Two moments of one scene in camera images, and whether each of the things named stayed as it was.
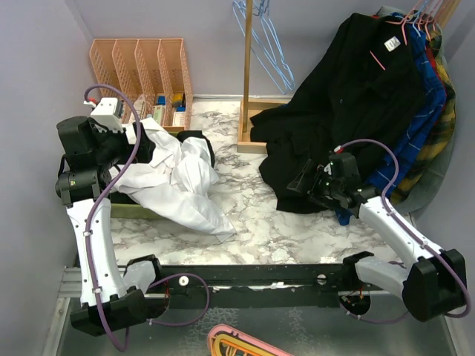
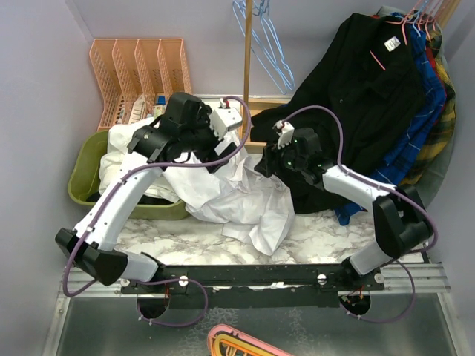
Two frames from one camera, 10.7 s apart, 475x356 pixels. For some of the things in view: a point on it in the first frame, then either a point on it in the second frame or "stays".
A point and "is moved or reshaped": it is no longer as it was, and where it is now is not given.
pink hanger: x=422 y=15 stays
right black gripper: x=309 y=171 -> x=265 y=166
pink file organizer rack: x=154 y=72 stays
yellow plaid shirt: x=443 y=131 stays
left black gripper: x=101 y=132 -> x=203 y=121
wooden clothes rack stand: x=249 y=106 stays
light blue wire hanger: x=265 y=42 stays
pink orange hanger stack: x=226 y=340 stays
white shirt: x=174 y=185 is moved or reshaped
